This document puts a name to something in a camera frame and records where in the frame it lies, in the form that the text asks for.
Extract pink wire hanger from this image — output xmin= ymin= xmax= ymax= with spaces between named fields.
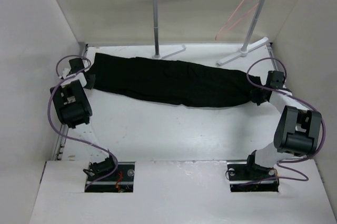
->
xmin=215 ymin=0 xmax=260 ymax=41

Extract black trousers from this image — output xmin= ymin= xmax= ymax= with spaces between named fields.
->
xmin=88 ymin=53 xmax=261 ymax=108

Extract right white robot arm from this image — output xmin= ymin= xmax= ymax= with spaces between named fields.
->
xmin=244 ymin=71 xmax=322 ymax=180

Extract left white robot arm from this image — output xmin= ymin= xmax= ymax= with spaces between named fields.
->
xmin=47 ymin=55 xmax=118 ymax=181

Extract white and metal clothes rack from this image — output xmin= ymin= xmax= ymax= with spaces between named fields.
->
xmin=152 ymin=0 xmax=269 ymax=66

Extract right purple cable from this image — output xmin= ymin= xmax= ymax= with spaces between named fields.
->
xmin=246 ymin=57 xmax=327 ymax=182

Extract purple cable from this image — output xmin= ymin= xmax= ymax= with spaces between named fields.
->
xmin=47 ymin=54 xmax=119 ymax=190
xmin=246 ymin=57 xmax=327 ymax=182

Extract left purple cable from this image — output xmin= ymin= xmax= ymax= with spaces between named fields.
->
xmin=47 ymin=54 xmax=119 ymax=190

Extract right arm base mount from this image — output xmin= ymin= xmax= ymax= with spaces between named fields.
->
xmin=225 ymin=161 xmax=280 ymax=192

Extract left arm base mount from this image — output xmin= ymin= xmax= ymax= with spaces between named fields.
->
xmin=84 ymin=162 xmax=135 ymax=193

